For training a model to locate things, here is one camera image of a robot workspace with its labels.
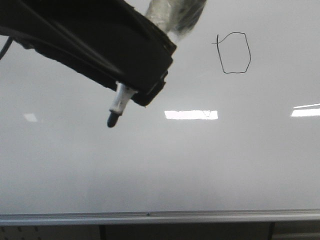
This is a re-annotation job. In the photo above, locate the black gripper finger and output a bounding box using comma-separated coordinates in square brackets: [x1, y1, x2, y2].
[0, 0, 176, 106]

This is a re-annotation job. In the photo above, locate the black and white whiteboard marker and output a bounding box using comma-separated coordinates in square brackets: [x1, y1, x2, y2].
[107, 0, 207, 128]

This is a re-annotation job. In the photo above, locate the white whiteboard with aluminium frame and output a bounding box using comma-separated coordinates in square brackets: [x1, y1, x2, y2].
[0, 0, 320, 226]

